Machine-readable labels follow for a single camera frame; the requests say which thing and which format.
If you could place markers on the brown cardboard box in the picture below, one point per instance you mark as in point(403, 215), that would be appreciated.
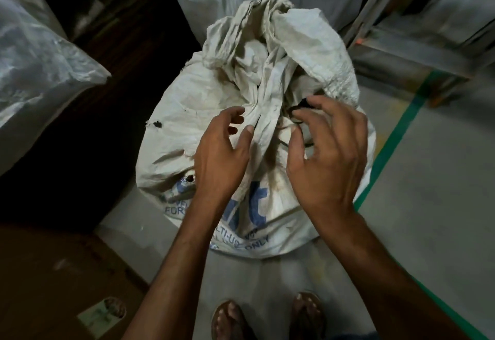
point(38, 274)

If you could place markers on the person's right foot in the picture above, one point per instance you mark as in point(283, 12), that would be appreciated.
point(307, 316)

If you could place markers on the person's right hand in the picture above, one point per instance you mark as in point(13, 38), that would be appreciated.
point(336, 169)

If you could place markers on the white woven sack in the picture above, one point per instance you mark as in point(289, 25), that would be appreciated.
point(185, 111)

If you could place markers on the aluminium step ladder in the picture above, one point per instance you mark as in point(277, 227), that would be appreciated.
point(417, 50)

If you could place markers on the person's left hand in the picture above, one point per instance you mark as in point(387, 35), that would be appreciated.
point(218, 162)

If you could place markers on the person's left forearm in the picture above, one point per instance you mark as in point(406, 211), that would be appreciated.
point(174, 281)

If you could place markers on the large white sack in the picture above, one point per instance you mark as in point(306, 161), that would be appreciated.
point(35, 61)

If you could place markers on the dark wooden panel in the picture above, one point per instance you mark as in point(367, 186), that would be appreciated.
point(127, 50)

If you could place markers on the person's right forearm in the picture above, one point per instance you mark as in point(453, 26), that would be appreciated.
point(386, 285)

